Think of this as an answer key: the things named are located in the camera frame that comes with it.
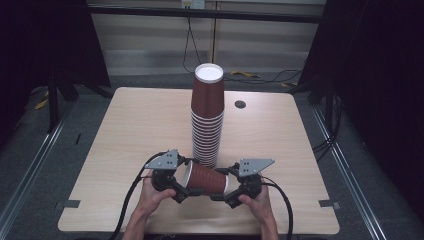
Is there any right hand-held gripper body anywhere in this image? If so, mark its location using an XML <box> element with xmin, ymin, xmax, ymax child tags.
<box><xmin>233</xmin><ymin>157</ymin><xmax>276</xmax><ymax>203</ymax></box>

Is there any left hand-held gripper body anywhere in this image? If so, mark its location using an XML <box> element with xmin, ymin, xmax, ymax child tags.
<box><xmin>144</xmin><ymin>148</ymin><xmax>184</xmax><ymax>194</ymax></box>

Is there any brown ribbed paper cup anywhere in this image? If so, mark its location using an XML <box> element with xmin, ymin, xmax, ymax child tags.
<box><xmin>181</xmin><ymin>159</ymin><xmax>239</xmax><ymax>198</ymax></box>

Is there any stack of brown paper cups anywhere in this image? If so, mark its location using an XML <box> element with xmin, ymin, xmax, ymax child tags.
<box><xmin>190</xmin><ymin>62</ymin><xmax>225</xmax><ymax>169</ymax></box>

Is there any person's right hand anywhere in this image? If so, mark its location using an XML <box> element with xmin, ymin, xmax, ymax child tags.
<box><xmin>237</xmin><ymin>183</ymin><xmax>273</xmax><ymax>224</ymax></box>

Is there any person's left hand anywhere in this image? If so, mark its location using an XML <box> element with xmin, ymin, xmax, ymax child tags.
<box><xmin>137</xmin><ymin>169</ymin><xmax>177</xmax><ymax>218</ymax></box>

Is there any black stand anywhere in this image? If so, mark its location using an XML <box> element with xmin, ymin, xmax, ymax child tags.
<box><xmin>45</xmin><ymin>71</ymin><xmax>83</xmax><ymax>134</ymax></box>

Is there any long dark desk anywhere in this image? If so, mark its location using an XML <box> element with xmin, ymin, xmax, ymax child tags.
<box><xmin>87</xmin><ymin>3</ymin><xmax>324</xmax><ymax>25</ymax></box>

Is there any black curtain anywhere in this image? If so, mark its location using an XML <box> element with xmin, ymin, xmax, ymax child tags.
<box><xmin>0</xmin><ymin>0</ymin><xmax>113</xmax><ymax>149</ymax></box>
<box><xmin>294</xmin><ymin>0</ymin><xmax>424</xmax><ymax>214</ymax></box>

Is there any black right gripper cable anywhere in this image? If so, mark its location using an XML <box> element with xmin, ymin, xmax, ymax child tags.
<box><xmin>260</xmin><ymin>175</ymin><xmax>295</xmax><ymax>240</ymax></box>

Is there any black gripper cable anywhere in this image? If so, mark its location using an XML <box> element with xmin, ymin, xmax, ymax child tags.
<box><xmin>109</xmin><ymin>151</ymin><xmax>168</xmax><ymax>240</ymax></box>
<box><xmin>260</xmin><ymin>175</ymin><xmax>295</xmax><ymax>240</ymax></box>

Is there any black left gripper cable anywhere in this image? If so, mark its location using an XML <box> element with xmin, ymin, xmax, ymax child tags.
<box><xmin>109</xmin><ymin>151</ymin><xmax>168</xmax><ymax>240</ymax></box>

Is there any bundle of black cables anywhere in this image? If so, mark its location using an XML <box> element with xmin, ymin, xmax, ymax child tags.
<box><xmin>312</xmin><ymin>89</ymin><xmax>345</xmax><ymax>163</ymax></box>

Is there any black floor cable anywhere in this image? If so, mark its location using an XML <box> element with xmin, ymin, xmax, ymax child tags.
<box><xmin>222</xmin><ymin>68</ymin><xmax>305</xmax><ymax>85</ymax></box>

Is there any metal floor rail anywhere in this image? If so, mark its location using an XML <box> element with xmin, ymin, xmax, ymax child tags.
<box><xmin>310</xmin><ymin>105</ymin><xmax>389</xmax><ymax>240</ymax></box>
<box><xmin>0</xmin><ymin>114</ymin><xmax>66</xmax><ymax>232</ymax></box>

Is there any black power cable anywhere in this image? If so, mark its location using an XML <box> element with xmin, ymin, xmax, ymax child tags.
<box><xmin>181</xmin><ymin>8</ymin><xmax>192</xmax><ymax>74</ymax></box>
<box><xmin>187</xmin><ymin>16</ymin><xmax>203</xmax><ymax>67</ymax></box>

